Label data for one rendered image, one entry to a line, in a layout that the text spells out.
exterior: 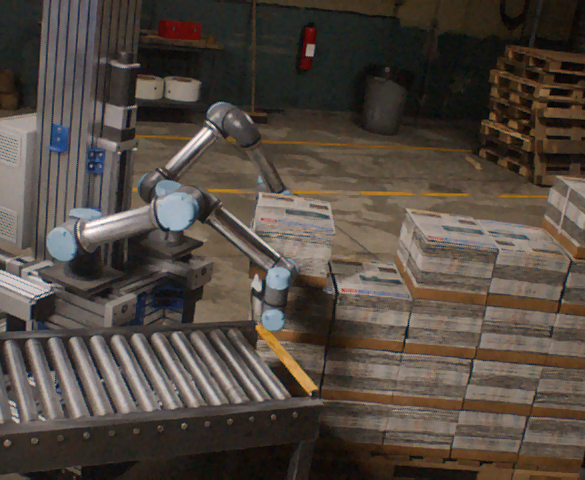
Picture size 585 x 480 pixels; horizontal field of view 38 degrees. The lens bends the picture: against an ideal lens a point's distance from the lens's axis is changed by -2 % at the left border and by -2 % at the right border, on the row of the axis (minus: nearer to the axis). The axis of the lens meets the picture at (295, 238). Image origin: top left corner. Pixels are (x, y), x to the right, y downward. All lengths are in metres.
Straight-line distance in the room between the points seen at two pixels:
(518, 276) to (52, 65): 1.88
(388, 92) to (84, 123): 7.26
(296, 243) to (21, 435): 1.31
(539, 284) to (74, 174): 1.78
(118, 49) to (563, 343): 2.03
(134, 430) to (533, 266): 1.69
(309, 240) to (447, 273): 0.54
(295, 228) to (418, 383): 0.81
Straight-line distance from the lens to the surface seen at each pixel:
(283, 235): 3.07
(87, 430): 2.26
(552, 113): 9.28
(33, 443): 2.25
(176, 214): 2.67
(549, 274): 3.35
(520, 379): 3.51
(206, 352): 2.66
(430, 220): 3.40
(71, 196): 3.22
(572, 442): 3.76
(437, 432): 3.53
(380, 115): 10.19
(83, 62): 3.10
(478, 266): 3.24
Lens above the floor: 2.02
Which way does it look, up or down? 19 degrees down
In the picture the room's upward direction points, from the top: 9 degrees clockwise
